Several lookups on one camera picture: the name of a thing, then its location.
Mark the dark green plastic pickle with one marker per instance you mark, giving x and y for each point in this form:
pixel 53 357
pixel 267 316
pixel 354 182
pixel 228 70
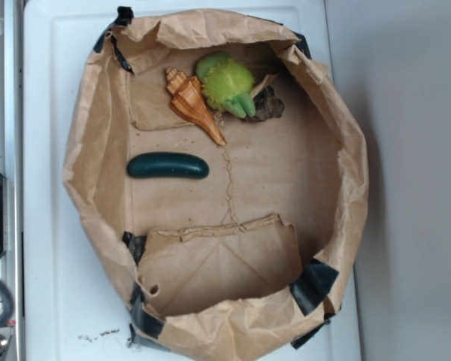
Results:
pixel 167 164

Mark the brown paper bag tray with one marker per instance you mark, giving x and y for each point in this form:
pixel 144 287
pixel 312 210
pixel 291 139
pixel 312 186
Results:
pixel 257 254

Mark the dark brown rock chunk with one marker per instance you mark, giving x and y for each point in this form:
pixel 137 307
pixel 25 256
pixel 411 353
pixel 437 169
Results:
pixel 268 106

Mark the orange striped conch shell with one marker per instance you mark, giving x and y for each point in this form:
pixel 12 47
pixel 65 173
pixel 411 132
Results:
pixel 188 103

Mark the green fuzzy plush toy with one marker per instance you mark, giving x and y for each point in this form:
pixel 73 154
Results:
pixel 226 84

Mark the white plastic tray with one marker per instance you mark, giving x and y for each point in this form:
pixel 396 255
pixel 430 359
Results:
pixel 72 310

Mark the silver aluminium rail frame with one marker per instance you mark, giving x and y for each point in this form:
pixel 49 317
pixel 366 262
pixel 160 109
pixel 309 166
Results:
pixel 12 332

